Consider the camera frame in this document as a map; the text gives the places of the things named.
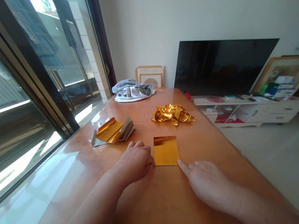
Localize grey cloth bundle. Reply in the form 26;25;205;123
110;75;158;105

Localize person's left hand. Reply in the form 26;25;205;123
109;138;159;188

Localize large gold-framed picture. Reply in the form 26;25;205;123
248;53;299;103

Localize gold foil sheet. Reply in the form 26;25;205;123
151;134;181;169

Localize pile of crumpled gold foil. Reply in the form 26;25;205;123
148;100;197;130

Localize hanging blue checked garment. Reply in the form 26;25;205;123
6;0;66;77

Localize stack of gold foil sheets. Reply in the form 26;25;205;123
88;114;137;148

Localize black flat television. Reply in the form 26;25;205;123
167;27;288;106

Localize sliding glass window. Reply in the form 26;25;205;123
0;0;134;213

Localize white television cabinet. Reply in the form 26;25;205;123
191;82;299;137

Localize small wooden picture frames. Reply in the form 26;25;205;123
134;62;168;92

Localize hanging dark garment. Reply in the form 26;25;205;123
49;0;85;52

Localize person's right hand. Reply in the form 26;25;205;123
177;151;245;222

